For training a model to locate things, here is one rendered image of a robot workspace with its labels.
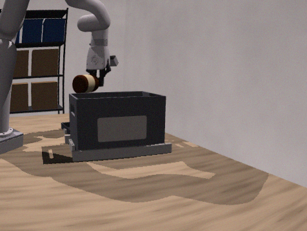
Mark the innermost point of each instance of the dark grey divided crate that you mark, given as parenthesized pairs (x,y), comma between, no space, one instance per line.
(116,119)

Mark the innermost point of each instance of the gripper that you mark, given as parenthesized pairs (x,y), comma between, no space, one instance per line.
(98,58)

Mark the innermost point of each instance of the brown bottle with tan label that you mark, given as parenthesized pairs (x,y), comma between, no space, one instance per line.
(85,83)

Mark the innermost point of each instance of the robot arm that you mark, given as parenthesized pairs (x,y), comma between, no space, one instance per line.
(12,18)

